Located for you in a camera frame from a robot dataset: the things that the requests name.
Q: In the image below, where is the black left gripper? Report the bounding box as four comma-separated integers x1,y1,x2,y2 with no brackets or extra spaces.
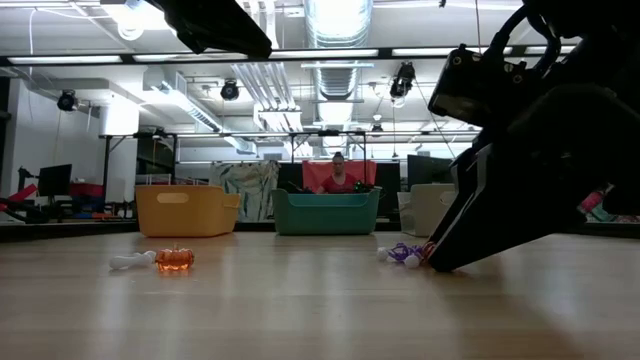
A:
149,0,274,59

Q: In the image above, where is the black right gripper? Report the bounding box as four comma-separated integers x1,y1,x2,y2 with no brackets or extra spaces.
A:
427,82,640,274

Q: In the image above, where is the purple plastic spider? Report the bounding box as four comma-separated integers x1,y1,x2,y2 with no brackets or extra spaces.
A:
388,242,425,264

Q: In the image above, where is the black ceiling spotlight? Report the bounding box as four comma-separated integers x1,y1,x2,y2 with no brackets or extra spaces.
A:
389,61,417,99
56,89,80,112
220,79,241,102

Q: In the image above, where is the black computer monitor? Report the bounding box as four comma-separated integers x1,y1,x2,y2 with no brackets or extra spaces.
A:
375,162,401,201
407,154,455,187
38,163,74,198
277,162,305,195

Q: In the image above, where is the white plastic bin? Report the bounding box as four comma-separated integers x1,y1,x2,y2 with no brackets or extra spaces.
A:
398,182,457,238

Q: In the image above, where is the colourful patchwork quilt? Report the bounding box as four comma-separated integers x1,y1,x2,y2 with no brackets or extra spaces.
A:
577,183,640,224

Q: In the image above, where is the black overhead beam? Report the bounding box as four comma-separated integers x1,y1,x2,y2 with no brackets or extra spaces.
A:
0,44,576,67

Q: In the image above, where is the person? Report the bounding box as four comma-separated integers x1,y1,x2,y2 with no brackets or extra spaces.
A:
315,152,360,195

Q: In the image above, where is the floral hanging cloth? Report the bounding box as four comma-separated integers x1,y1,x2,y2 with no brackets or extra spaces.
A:
209,160,280,221

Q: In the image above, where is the red hanging cloth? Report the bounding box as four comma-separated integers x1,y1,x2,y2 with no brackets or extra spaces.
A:
301,159,377,194

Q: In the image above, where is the teal plastic bin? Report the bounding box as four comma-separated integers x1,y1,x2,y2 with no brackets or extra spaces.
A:
271,188,381,236

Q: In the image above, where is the orange plastic bin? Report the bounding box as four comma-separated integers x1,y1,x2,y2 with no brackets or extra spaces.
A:
134,184,241,238

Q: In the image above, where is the red storage box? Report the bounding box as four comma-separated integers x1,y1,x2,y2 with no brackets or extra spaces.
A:
69,182,105,198

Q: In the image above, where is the red slanted bar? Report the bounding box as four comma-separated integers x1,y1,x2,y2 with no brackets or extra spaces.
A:
0,182,40,206

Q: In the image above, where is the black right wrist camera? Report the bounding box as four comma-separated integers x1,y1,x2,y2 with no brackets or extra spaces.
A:
428,44,542,127

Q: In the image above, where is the silver ceiling duct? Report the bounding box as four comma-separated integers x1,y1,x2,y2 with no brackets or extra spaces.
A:
303,0,375,101

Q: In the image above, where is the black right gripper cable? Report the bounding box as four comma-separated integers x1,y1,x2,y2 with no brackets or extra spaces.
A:
487,4,562,71

